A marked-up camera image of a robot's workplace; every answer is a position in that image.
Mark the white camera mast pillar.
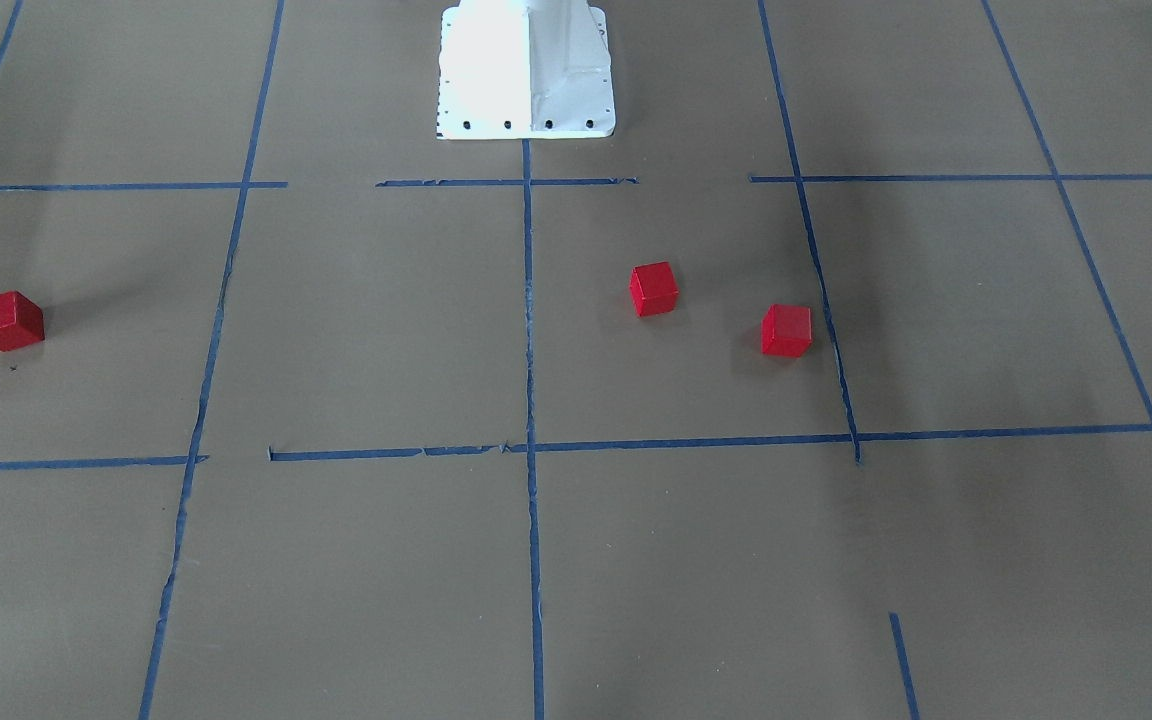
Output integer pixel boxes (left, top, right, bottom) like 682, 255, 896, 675
435, 1, 617, 141

